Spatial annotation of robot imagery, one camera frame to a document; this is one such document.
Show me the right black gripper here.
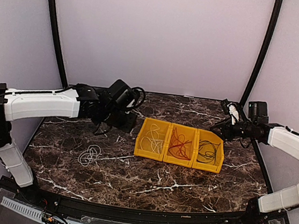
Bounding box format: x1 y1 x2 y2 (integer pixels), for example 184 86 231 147
209 114 257 144

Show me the black cable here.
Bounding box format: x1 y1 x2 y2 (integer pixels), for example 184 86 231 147
196 139 222 165

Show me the white cable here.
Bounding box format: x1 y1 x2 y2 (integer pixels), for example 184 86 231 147
77 143 103 169
138 121 170 155

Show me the red cable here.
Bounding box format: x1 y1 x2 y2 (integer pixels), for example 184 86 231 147
166 127 195 161

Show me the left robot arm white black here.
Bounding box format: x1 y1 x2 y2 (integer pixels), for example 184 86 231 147
0 83 144 205

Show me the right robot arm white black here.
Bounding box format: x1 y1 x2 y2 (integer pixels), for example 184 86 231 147
211 99 299 224

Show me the yellow bin right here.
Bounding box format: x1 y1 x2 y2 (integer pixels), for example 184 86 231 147
192 129 224 174

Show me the yellow bin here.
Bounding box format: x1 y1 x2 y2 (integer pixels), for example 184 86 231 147
163 124 199 168
134 118 172 162
192 129 224 174

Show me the yellow bin left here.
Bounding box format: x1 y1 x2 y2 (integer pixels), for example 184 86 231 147
134 118 172 162

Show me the yellow bin middle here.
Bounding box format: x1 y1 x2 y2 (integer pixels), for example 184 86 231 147
163 124 199 168

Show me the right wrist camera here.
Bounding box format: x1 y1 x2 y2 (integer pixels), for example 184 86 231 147
221 99 239 125

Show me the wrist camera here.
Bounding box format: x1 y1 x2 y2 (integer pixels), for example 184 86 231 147
221 99 239 125
108 80 146 112

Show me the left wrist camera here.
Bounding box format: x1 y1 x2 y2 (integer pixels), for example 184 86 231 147
108 80 146 112

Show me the black front rail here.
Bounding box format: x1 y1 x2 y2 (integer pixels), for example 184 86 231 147
0 176 269 224

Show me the right black frame post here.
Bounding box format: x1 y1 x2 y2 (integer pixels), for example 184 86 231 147
239 0 283 108

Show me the black frame post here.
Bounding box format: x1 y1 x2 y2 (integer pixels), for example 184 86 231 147
48 0 68 88
239 0 283 108

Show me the left black frame post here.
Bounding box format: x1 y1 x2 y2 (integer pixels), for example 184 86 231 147
48 0 68 88

